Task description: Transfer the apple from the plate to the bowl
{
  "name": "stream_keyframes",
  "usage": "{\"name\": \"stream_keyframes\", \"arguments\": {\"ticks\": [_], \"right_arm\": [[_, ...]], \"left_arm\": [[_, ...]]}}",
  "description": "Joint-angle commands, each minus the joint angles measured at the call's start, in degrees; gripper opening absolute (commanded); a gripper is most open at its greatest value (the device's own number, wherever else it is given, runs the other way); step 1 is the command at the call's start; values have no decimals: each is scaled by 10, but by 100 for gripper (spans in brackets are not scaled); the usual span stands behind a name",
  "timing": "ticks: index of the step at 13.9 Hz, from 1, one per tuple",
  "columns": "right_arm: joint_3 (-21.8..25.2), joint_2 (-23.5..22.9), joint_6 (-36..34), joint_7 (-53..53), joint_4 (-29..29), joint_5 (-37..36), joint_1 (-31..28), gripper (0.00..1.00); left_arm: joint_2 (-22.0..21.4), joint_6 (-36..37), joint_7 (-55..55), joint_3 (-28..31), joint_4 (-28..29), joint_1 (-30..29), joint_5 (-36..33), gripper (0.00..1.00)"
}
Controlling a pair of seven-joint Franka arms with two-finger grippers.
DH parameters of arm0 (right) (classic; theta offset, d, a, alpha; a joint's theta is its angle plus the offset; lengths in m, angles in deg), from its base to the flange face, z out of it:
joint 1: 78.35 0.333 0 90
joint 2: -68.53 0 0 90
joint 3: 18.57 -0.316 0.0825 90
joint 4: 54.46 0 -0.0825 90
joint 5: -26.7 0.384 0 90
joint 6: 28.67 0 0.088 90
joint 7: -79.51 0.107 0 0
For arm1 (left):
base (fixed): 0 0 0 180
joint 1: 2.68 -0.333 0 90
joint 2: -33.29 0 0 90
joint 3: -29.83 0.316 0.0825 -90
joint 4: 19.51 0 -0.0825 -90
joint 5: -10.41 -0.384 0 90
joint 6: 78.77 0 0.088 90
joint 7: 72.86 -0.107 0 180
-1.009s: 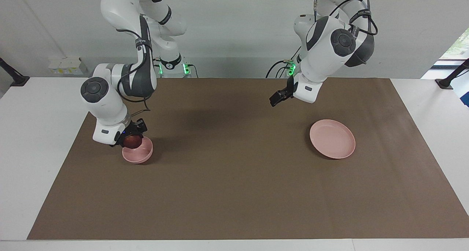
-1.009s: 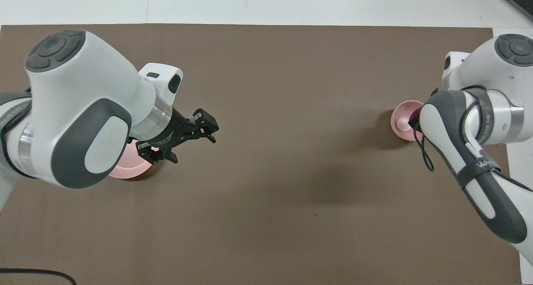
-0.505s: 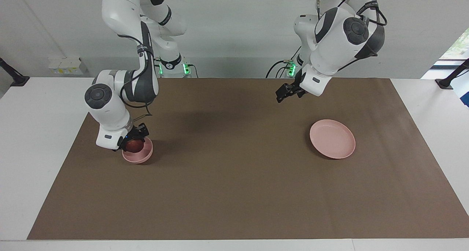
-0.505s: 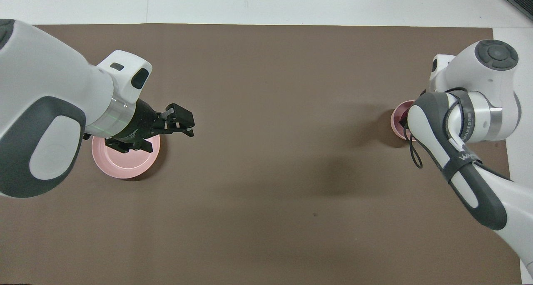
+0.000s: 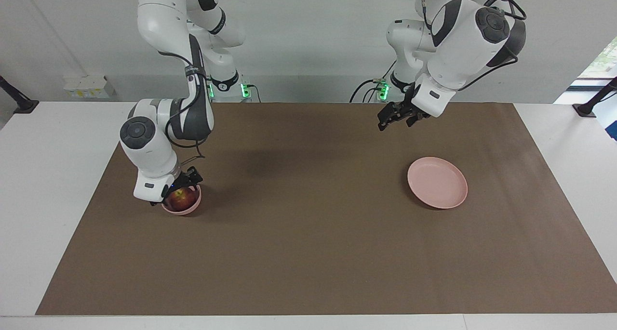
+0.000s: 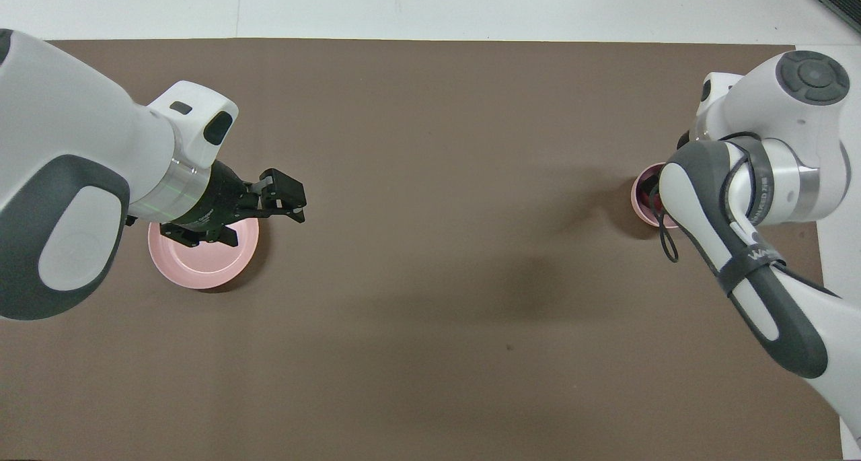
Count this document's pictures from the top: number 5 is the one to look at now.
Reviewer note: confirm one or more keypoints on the brown table mat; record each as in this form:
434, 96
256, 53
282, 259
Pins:
308, 248

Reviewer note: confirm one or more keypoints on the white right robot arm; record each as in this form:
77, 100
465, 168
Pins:
149, 147

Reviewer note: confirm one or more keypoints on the pink plate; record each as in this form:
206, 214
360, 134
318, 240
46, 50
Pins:
436, 183

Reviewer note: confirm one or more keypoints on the black stand clamp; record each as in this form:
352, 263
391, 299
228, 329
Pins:
21, 103
590, 107

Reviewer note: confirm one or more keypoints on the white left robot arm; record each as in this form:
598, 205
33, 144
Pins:
462, 46

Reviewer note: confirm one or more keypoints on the pink bowl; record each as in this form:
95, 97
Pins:
193, 208

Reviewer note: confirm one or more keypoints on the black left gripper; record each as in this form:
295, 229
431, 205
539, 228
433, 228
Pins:
415, 111

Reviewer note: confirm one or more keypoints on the dark red apple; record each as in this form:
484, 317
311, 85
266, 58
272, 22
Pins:
181, 200

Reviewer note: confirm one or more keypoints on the white wall socket box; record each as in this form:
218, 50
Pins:
89, 86

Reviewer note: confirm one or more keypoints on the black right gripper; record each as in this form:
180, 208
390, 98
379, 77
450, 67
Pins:
178, 181

